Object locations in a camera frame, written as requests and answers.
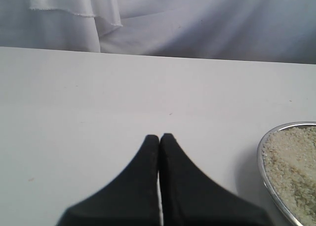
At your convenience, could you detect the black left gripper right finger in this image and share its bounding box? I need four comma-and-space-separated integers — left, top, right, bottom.
159, 134, 269, 226

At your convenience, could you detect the white backdrop cloth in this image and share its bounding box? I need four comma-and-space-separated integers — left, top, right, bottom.
0, 0, 316, 64

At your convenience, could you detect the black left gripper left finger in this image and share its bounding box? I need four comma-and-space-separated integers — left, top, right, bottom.
58, 135, 160, 226

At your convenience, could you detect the large steel rice plate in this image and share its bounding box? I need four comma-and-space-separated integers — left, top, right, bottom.
257, 122, 316, 226

